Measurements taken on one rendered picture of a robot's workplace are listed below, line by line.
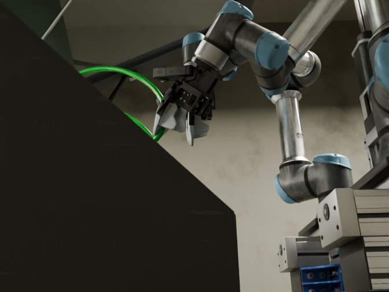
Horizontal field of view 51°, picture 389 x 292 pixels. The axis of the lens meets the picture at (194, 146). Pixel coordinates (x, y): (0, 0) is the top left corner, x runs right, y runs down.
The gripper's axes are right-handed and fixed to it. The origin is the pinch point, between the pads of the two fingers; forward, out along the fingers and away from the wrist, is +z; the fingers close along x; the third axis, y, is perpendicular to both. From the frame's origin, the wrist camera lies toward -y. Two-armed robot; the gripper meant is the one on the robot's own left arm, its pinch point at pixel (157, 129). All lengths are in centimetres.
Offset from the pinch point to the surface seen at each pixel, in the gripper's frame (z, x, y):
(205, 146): 32, 234, -95
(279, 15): -106, 288, -127
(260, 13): -97, 276, -139
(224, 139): 19, 243, -86
